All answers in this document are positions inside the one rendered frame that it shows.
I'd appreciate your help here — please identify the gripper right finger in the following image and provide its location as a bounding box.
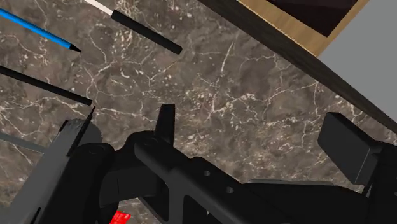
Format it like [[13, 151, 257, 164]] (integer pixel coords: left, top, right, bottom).
[[317, 111, 397, 224]]

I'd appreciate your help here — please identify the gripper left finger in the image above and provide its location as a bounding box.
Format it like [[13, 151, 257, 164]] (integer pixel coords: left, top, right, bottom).
[[62, 104, 274, 224]]

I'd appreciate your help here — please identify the small red flat item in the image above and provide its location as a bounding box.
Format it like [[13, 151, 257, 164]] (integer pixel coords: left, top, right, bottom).
[[109, 210, 132, 224]]

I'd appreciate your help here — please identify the marble top dark wood desk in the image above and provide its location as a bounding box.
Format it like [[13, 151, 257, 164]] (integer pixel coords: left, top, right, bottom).
[[0, 0, 397, 224]]

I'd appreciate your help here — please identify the light wooden cabinet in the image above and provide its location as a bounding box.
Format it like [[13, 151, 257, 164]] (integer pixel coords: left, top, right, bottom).
[[238, 0, 370, 57]]

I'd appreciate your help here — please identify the grey and black angular tool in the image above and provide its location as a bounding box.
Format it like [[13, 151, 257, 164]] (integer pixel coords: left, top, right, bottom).
[[0, 106, 103, 224]]

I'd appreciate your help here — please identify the black and white pen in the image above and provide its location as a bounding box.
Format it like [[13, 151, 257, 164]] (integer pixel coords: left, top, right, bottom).
[[83, 0, 183, 55]]

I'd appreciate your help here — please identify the thin black pen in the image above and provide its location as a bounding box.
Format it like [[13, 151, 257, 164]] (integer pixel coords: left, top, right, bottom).
[[0, 65, 94, 106]]

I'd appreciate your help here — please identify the blue pen with black tip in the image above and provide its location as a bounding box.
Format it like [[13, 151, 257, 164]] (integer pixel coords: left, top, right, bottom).
[[0, 7, 82, 53]]

